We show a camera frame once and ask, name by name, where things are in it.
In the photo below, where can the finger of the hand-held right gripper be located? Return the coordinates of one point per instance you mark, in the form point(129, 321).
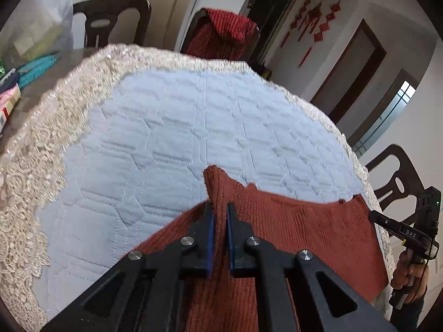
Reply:
point(384, 222)

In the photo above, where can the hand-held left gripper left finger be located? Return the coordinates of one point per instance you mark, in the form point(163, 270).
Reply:
point(210, 242)

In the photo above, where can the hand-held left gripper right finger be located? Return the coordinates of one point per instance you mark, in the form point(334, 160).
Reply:
point(231, 245)

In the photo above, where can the rust knitted sweater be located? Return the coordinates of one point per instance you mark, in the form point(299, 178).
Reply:
point(304, 228)

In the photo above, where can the person's right forearm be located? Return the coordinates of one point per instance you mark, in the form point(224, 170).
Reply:
point(410, 314)

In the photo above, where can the person's right hand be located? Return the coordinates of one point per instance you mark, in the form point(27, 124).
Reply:
point(403, 273)

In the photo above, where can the dark wooden chair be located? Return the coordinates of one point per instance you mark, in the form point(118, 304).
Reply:
point(138, 10)
point(195, 27)
point(391, 166)

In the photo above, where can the barred window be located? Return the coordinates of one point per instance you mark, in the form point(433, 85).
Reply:
point(387, 110)

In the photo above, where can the blue quilted lace-edged mat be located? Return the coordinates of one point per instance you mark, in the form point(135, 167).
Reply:
point(173, 128)

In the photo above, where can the brown wooden door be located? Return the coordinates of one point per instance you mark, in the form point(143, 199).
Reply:
point(349, 72)

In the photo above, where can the red checkered garment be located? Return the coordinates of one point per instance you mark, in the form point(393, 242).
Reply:
point(225, 38)

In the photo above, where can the dark glass door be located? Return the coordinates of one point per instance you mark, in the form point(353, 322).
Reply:
point(270, 17)

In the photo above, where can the beige door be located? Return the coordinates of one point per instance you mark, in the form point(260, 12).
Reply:
point(185, 7)

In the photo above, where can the teal plastic object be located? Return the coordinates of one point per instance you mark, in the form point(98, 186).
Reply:
point(36, 69)

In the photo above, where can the pink and white box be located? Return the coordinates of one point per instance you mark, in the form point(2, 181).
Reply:
point(8, 102)

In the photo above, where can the white plastic bag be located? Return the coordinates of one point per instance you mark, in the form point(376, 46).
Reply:
point(38, 24)

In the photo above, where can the red knot wall decoration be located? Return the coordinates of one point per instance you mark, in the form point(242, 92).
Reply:
point(325, 27)
point(297, 20)
point(313, 17)

